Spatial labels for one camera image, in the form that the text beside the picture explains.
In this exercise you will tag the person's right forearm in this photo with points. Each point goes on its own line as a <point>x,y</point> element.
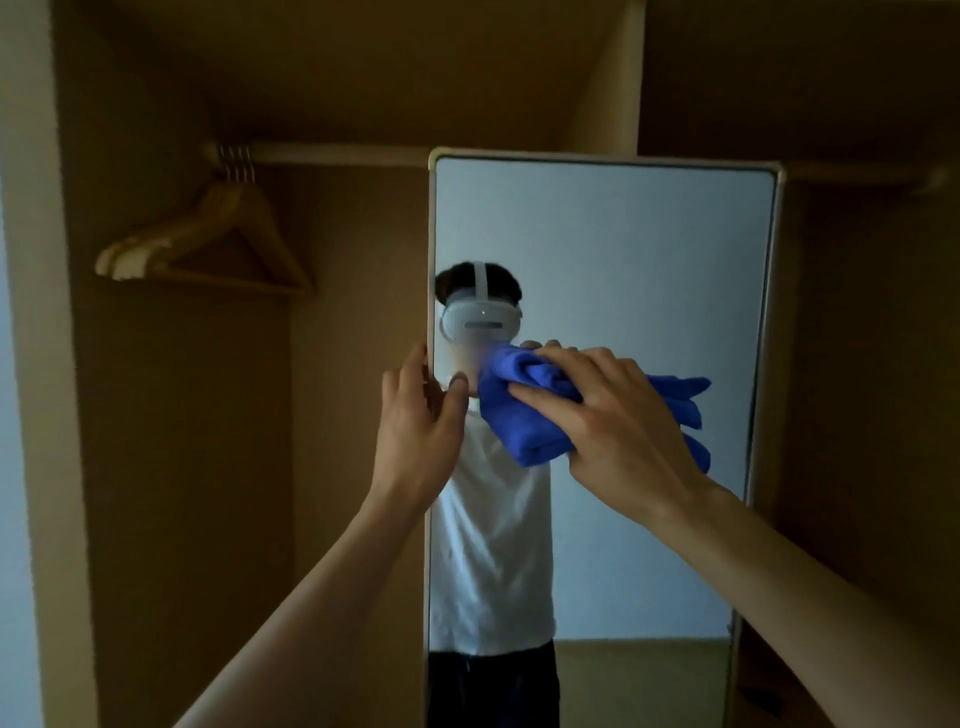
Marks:
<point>825,600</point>

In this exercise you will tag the person's right hand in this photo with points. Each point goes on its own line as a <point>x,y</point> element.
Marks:
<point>637,442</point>

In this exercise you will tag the wooden wardrobe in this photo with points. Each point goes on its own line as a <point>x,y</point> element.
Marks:
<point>187,487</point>

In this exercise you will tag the person's left hand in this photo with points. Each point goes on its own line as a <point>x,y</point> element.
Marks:
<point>416,450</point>

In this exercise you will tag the person's left forearm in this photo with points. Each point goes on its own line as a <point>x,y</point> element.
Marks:
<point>307,637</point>

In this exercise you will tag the blue microfibre cloth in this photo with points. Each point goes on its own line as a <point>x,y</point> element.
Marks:
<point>525,427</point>

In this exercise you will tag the wooden clothes rail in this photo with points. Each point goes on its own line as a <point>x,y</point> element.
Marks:
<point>337,154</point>

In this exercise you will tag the wooden clothes hanger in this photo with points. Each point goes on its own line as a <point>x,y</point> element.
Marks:
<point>161,247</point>
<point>270,240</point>
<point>105,262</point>

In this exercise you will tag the tall framed mirror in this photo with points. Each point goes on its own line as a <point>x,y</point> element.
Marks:
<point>637,247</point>

